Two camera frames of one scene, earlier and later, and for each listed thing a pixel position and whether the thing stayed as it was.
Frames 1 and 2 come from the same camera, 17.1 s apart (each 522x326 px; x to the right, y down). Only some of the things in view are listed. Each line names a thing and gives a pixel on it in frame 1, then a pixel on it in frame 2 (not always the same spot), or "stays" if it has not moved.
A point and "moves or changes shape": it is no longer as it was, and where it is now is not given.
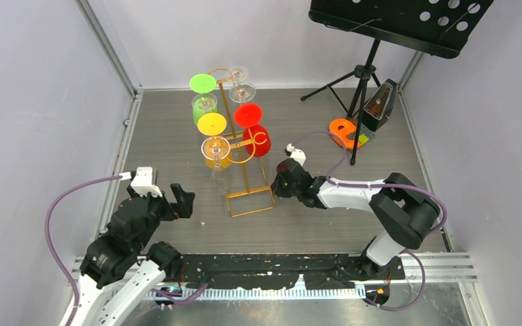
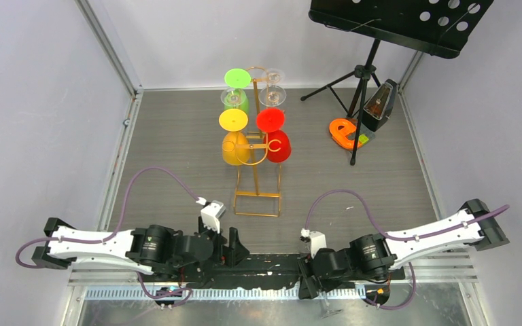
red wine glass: x=256 y=138 to x=271 y=121
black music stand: x=443 y=26 stays
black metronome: x=378 y=108 stays
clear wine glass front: x=217 y=147 to x=323 y=304
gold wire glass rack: x=255 y=198 moves or changes shape
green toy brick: x=363 y=138 stays
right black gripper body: x=282 y=189 to x=304 y=265
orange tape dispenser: x=341 y=127 stays
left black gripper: x=183 y=207 to x=238 y=251
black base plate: x=248 y=272 stays
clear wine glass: x=242 y=92 to x=272 y=96
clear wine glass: x=204 y=102 to x=233 y=96
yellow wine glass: x=213 y=124 to x=233 y=121
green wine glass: x=203 y=102 to x=236 y=98
